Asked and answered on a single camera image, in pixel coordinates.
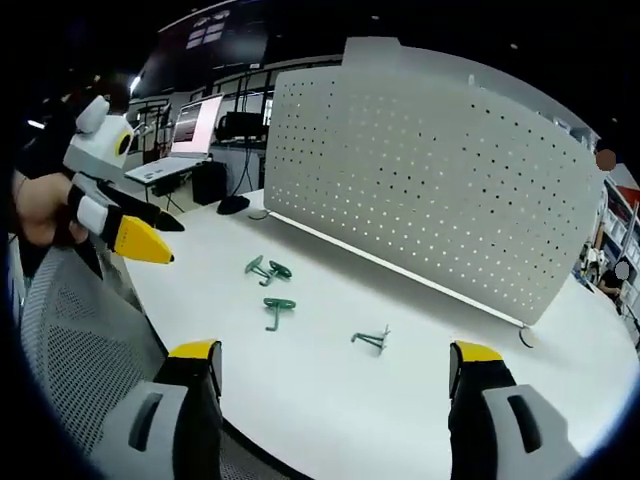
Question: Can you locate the white perforated mounting plate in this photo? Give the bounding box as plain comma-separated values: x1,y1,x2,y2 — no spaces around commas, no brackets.
262,36,607,330

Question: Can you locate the black computer mouse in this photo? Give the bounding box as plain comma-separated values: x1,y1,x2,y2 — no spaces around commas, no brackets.
216,194,251,216

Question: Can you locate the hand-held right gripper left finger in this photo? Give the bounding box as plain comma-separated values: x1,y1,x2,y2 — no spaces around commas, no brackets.
88,339,224,480

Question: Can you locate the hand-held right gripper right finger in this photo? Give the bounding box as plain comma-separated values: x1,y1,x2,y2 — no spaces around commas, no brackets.
447,339,585,480

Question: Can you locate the black box under desk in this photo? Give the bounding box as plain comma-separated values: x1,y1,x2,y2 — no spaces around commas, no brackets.
191,160,229,207

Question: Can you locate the open white laptop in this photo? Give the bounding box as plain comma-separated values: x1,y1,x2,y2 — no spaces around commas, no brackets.
123,94,225,184

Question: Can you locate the storage shelf rack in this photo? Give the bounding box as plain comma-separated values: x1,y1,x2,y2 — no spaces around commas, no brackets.
597,172,640,266

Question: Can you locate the person's left hand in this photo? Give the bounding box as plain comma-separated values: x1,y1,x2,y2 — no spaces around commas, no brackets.
13,168,92,247

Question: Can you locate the grey mesh office chair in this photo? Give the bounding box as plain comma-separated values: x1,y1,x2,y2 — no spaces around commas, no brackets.
18,246,281,480

